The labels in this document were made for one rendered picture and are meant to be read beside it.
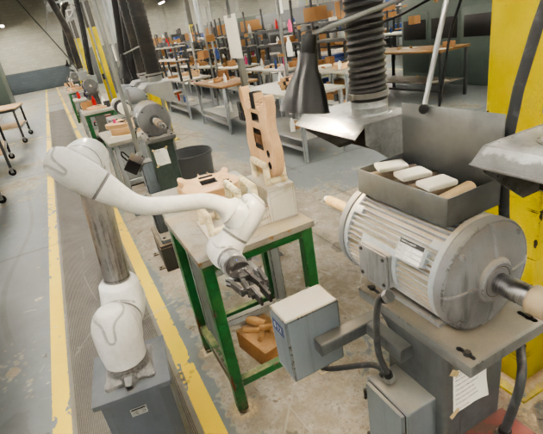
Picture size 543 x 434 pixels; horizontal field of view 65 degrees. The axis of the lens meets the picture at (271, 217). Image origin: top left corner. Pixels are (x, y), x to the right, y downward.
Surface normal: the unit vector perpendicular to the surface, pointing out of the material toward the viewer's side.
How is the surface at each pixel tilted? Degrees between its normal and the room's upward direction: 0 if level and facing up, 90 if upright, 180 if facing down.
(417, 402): 0
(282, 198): 90
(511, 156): 38
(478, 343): 0
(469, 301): 93
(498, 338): 0
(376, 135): 90
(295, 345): 90
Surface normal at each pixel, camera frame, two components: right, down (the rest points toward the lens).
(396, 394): -0.15, -0.90
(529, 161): -0.66, -0.51
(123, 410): 0.32, 0.35
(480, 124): -0.88, 0.32
